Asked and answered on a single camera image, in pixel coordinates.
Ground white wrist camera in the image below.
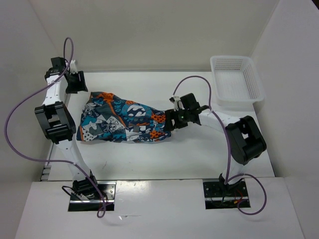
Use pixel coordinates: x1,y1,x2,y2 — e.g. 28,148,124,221
169,96,183,111
68,60,78,74

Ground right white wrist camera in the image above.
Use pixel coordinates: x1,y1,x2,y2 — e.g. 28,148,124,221
169,96,183,111

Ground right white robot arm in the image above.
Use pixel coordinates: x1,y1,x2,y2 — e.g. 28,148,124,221
164,93,267,196

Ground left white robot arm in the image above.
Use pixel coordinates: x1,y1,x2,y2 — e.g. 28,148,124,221
34,57,100,199

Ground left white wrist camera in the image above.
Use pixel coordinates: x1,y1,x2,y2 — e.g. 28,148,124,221
68,60,78,74

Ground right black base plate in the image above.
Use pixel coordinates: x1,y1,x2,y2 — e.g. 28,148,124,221
203,180,251,210

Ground white plastic basket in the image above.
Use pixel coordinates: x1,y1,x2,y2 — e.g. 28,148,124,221
210,55,265,107

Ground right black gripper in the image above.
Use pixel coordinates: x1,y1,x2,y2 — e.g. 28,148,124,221
163,107,190,131

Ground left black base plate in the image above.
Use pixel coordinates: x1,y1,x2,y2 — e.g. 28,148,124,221
63,181,116,212

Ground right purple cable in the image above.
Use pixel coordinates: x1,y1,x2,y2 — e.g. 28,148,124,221
173,76,267,215

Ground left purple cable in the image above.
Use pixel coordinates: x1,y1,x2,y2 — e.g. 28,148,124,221
4,37,115,219

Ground colourful patterned shorts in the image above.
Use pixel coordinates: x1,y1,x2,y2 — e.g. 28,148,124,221
76,92,171,142

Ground purple cable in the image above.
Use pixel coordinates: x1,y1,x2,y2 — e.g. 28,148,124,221
173,76,267,215
4,37,115,219

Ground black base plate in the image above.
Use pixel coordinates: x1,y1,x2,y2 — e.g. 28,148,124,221
63,181,116,212
203,180,251,210

